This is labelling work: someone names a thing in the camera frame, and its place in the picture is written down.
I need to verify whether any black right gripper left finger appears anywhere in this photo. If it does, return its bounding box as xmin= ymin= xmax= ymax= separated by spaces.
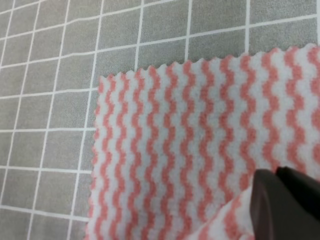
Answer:
xmin=250 ymin=169 xmax=320 ymax=240

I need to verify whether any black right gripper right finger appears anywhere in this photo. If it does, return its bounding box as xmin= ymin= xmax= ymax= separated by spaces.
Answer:
xmin=275 ymin=166 xmax=320 ymax=218

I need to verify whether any pink wavy striped towel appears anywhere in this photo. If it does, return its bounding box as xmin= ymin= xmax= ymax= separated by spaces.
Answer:
xmin=85 ymin=43 xmax=320 ymax=240

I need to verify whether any grey checked tablecloth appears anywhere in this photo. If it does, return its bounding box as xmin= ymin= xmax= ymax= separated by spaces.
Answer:
xmin=0 ymin=0 xmax=320 ymax=240

